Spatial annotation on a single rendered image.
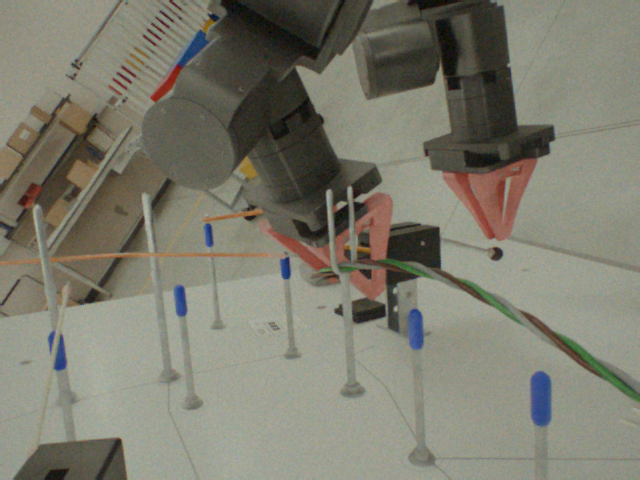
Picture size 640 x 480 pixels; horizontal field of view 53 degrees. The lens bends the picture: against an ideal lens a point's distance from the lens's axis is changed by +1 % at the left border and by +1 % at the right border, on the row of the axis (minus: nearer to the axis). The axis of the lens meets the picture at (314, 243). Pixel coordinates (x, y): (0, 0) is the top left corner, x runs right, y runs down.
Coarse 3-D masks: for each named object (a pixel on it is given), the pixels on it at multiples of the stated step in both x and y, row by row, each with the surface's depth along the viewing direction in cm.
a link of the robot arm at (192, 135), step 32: (224, 0) 39; (352, 0) 37; (224, 32) 37; (256, 32) 38; (288, 32) 40; (352, 32) 37; (192, 64) 34; (224, 64) 35; (256, 64) 36; (288, 64) 37; (320, 64) 39; (192, 96) 34; (224, 96) 34; (256, 96) 37; (160, 128) 36; (192, 128) 35; (224, 128) 34; (256, 128) 37; (160, 160) 37; (192, 160) 36; (224, 160) 35
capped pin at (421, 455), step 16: (416, 320) 33; (416, 336) 34; (416, 352) 34; (416, 368) 34; (416, 384) 34; (416, 400) 35; (416, 416) 35; (416, 432) 35; (416, 448) 35; (416, 464) 35
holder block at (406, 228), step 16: (400, 224) 56; (416, 224) 55; (368, 240) 53; (400, 240) 51; (416, 240) 52; (432, 240) 53; (400, 256) 52; (416, 256) 53; (432, 256) 53; (400, 272) 52
